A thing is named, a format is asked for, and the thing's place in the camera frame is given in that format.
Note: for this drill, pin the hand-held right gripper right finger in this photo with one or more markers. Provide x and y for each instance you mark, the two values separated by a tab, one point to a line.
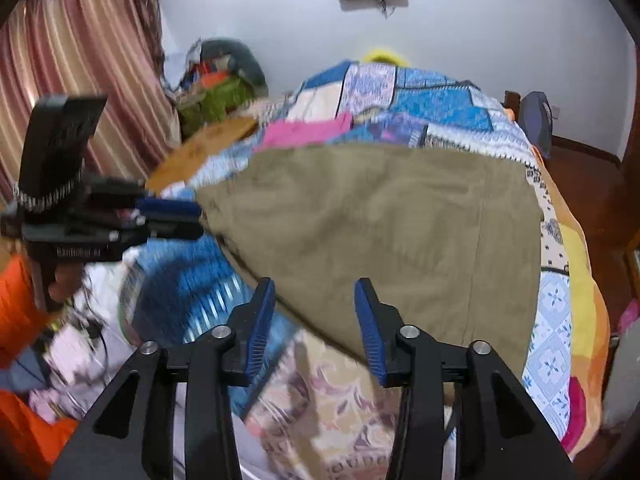
369	325

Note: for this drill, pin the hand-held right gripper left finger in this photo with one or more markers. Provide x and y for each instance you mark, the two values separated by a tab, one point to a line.
261	319

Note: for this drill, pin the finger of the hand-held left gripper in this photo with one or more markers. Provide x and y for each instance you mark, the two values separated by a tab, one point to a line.
167	206
172	231

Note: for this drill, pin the olive green pants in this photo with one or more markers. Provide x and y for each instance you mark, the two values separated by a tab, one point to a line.
380	240

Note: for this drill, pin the person's left hand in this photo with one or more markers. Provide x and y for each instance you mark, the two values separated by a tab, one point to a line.
64	280

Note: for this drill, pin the beige floral bedsheet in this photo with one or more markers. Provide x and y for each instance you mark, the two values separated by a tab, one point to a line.
330	410

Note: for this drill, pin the striped pink curtain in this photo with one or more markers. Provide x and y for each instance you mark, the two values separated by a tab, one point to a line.
75	75

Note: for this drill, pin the pile of colourful clothes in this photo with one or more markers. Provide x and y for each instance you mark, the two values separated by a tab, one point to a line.
215	85

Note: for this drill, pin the pink cloth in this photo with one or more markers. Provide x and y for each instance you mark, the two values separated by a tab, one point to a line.
305	132

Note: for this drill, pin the orange cloth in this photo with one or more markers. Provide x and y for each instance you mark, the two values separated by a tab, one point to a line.
25	340

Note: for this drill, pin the blue patchwork blanket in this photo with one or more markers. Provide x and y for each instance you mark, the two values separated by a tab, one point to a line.
400	110

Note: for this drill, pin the yellow pillow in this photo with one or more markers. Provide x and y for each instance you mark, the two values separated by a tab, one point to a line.
381	55

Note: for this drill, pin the dark blue chair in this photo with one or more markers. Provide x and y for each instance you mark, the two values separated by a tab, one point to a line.
536	120

